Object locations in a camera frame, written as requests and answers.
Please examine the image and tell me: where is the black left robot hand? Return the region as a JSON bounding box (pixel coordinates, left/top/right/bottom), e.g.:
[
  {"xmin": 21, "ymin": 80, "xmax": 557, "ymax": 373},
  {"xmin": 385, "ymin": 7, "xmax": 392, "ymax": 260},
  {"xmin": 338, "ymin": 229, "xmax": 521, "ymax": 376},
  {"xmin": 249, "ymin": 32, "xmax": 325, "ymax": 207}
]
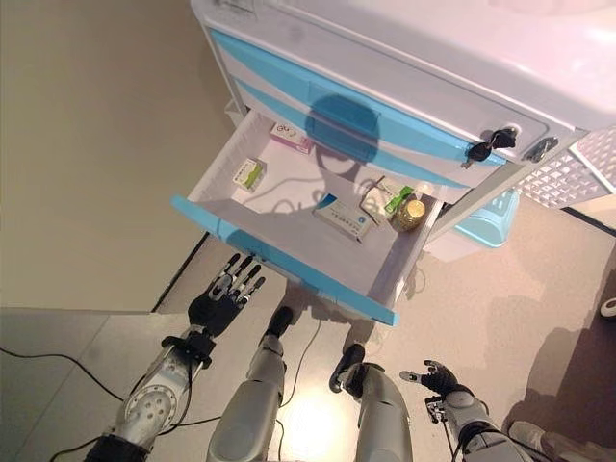
[{"xmin": 186, "ymin": 252, "xmax": 267, "ymax": 339}]

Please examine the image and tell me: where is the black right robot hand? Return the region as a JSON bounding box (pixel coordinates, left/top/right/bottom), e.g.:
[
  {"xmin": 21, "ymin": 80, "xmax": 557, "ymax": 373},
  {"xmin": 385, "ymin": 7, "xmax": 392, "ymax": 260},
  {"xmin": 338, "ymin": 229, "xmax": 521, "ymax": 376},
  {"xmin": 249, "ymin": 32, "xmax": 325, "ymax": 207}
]
[{"xmin": 398, "ymin": 358, "xmax": 461, "ymax": 400}]

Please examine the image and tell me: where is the blue front cart drawer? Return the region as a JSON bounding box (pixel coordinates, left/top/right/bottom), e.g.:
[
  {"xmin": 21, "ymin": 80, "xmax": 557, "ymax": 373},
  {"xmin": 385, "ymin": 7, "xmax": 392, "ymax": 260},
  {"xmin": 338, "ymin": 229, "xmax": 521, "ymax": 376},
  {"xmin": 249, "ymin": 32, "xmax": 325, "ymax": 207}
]
[
  {"xmin": 168, "ymin": 109, "xmax": 451, "ymax": 327},
  {"xmin": 233, "ymin": 79, "xmax": 475, "ymax": 189},
  {"xmin": 206, "ymin": 26, "xmax": 514, "ymax": 167}
]

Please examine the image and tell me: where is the blue white medicine box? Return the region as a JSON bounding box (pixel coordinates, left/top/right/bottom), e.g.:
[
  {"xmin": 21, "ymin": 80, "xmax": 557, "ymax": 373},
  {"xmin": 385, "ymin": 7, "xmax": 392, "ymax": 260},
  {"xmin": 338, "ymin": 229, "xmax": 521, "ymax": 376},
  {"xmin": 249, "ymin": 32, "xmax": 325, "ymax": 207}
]
[{"xmin": 312, "ymin": 192, "xmax": 379, "ymax": 245}]

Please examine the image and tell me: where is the green white medicine box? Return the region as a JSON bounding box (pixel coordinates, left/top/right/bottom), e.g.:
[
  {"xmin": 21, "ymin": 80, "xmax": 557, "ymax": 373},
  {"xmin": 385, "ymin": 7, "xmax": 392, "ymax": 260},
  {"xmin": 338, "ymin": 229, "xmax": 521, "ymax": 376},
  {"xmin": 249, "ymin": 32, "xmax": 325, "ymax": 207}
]
[{"xmin": 230, "ymin": 157, "xmax": 269, "ymax": 193}]

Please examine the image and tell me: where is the gold cap medicine bottle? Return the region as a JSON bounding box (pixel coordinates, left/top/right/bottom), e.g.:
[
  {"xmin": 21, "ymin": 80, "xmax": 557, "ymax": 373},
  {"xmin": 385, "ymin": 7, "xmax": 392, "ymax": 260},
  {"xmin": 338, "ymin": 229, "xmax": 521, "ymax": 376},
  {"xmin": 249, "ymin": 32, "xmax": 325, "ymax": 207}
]
[{"xmin": 390, "ymin": 197, "xmax": 428, "ymax": 233}]

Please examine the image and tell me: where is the bright green medicine box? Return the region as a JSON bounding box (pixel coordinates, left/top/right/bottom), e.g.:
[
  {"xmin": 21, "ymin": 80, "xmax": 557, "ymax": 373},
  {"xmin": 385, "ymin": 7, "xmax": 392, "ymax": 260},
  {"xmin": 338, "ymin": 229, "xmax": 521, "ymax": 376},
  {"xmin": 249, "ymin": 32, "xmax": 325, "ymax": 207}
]
[{"xmin": 383, "ymin": 185, "xmax": 416, "ymax": 218}]

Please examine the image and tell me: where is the pink white medicine box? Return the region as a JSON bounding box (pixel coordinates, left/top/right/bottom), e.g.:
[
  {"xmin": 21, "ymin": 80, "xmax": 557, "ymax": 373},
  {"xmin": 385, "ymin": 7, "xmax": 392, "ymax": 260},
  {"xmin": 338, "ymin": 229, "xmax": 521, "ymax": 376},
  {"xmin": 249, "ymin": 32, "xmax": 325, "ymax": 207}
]
[{"xmin": 268, "ymin": 120, "xmax": 313, "ymax": 155}]

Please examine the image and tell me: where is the grey right robot leg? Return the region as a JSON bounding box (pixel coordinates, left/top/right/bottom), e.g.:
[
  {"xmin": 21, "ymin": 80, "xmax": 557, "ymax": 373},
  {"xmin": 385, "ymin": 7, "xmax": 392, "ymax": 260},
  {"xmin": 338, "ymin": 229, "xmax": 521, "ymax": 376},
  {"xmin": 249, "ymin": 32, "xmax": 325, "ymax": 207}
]
[{"xmin": 329, "ymin": 342, "xmax": 418, "ymax": 462}]

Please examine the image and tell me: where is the grey robot leg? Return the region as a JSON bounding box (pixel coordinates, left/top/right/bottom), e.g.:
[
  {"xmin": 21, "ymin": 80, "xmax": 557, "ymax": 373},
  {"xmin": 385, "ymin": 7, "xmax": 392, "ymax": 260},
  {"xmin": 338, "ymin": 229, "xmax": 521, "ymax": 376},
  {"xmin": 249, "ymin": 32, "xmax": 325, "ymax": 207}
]
[
  {"xmin": 206, "ymin": 306, "xmax": 297, "ymax": 462},
  {"xmin": 329, "ymin": 342, "xmax": 418, "ymax": 462}
]

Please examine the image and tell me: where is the grey left robot leg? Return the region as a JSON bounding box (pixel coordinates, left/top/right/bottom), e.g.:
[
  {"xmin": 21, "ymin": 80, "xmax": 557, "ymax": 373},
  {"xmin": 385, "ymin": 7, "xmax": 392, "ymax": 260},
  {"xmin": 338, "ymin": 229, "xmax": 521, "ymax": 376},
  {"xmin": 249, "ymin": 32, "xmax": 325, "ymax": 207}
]
[{"xmin": 206, "ymin": 306, "xmax": 297, "ymax": 462}]

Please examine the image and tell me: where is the person in beige trousers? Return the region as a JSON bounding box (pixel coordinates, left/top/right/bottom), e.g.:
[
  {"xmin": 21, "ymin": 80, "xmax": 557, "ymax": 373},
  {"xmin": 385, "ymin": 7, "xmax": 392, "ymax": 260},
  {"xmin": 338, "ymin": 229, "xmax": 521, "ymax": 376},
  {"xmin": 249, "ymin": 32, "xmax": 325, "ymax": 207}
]
[{"xmin": 502, "ymin": 418, "xmax": 616, "ymax": 462}]

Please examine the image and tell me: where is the light blue waste bin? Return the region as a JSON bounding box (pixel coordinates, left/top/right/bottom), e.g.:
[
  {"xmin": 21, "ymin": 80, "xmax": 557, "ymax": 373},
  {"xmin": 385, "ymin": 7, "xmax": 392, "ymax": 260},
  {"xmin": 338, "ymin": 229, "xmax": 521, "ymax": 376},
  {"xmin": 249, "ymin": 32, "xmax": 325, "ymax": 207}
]
[{"xmin": 423, "ymin": 188, "xmax": 521, "ymax": 264}]

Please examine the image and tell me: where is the white perforated cart basket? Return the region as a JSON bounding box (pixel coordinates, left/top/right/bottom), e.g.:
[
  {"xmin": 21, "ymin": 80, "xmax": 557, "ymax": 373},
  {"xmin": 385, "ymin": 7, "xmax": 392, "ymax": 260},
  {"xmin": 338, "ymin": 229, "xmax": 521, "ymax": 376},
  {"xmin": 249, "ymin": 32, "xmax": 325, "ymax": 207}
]
[{"xmin": 517, "ymin": 127, "xmax": 616, "ymax": 211}]

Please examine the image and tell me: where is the silver metal cart latch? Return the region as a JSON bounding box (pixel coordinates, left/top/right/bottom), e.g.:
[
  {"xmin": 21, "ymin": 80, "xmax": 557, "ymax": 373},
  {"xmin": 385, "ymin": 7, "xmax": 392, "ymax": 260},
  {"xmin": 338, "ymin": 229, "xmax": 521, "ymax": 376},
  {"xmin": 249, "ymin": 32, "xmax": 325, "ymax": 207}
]
[{"xmin": 523, "ymin": 136, "xmax": 560, "ymax": 163}]

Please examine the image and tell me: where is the white medical cart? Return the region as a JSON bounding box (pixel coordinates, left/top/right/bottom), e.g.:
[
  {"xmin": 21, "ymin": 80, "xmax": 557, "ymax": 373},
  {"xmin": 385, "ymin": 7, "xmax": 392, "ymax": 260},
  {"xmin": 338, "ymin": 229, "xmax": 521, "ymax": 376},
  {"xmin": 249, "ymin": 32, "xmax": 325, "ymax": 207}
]
[{"xmin": 190, "ymin": 0, "xmax": 616, "ymax": 270}]

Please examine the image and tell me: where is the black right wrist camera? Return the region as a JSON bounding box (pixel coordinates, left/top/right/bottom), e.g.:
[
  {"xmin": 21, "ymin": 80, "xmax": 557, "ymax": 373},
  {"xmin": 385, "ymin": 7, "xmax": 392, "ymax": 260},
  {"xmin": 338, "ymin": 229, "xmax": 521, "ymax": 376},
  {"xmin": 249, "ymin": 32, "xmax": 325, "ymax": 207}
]
[{"xmin": 423, "ymin": 395, "xmax": 451, "ymax": 424}]

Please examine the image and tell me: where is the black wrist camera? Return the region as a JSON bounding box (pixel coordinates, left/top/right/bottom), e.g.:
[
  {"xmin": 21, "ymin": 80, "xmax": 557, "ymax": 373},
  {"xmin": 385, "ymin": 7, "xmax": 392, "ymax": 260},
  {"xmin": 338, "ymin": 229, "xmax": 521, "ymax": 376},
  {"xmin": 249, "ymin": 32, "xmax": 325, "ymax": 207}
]
[
  {"xmin": 161, "ymin": 331, "xmax": 217, "ymax": 371},
  {"xmin": 423, "ymin": 395, "xmax": 451, "ymax": 424}
]

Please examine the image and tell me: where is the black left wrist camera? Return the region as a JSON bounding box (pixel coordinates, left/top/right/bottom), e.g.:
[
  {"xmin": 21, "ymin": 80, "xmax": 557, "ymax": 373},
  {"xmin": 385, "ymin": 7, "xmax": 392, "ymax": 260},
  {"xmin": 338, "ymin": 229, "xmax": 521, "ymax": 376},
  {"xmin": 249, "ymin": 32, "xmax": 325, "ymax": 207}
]
[{"xmin": 161, "ymin": 331, "xmax": 217, "ymax": 371}]

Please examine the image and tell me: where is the thin black floor cable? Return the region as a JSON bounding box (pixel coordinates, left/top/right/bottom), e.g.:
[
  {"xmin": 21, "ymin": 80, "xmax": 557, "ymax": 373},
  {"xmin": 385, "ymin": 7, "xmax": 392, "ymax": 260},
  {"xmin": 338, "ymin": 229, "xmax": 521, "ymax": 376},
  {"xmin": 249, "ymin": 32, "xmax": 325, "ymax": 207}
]
[{"xmin": 276, "ymin": 317, "xmax": 323, "ymax": 462}]

